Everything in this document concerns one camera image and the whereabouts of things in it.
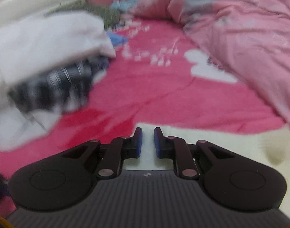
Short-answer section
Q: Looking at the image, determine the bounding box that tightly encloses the cream fleece sweater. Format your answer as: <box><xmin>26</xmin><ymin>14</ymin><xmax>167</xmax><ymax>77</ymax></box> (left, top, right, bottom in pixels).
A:
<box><xmin>122</xmin><ymin>123</ymin><xmax>290</xmax><ymax>217</ymax></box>

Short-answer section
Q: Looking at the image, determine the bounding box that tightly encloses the pile of white clothes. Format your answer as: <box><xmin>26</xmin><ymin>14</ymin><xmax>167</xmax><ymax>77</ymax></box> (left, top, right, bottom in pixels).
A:
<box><xmin>0</xmin><ymin>1</ymin><xmax>119</xmax><ymax>151</ymax></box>

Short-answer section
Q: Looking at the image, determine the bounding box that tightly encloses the light blue garment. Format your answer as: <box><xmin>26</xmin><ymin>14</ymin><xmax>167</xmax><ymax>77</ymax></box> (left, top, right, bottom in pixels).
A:
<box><xmin>109</xmin><ymin>0</ymin><xmax>139</xmax><ymax>12</ymax></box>

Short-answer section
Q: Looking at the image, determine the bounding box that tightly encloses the pink floral bed blanket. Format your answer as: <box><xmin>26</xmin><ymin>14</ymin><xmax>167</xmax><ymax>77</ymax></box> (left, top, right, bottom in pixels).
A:
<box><xmin>0</xmin><ymin>16</ymin><xmax>287</xmax><ymax>217</ymax></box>

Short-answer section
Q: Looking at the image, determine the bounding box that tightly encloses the pink grey floral duvet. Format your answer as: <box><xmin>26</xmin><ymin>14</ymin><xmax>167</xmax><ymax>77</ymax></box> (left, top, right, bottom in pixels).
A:
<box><xmin>131</xmin><ymin>0</ymin><xmax>290</xmax><ymax>126</ymax></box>

